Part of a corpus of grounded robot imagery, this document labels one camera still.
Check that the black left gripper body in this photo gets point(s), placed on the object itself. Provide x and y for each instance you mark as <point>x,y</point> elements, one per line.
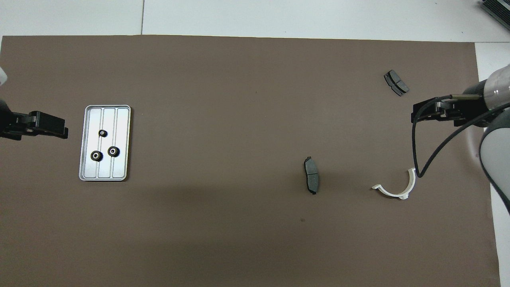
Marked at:
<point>24,125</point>

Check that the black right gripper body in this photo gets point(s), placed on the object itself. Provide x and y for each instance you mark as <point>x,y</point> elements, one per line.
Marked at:
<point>466,109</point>

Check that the small black bearing gear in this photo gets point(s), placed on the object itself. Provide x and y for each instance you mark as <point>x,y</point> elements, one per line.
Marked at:
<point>102,133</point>

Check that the silver metal tray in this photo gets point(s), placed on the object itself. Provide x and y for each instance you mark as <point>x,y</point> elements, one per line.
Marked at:
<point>121,167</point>

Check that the short grey brake pad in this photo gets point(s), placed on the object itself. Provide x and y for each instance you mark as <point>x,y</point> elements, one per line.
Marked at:
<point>396,83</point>

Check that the grey ribbed device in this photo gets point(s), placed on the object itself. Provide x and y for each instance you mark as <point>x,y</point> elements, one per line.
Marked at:
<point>498,8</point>

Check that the long grey brake pad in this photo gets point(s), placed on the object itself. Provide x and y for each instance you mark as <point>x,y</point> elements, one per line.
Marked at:
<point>311,175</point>

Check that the brown table mat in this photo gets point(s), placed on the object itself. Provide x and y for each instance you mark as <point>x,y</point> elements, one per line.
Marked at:
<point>239,99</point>

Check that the white curved plastic bracket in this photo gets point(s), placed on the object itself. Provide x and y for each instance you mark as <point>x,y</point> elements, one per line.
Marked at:
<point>410,184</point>

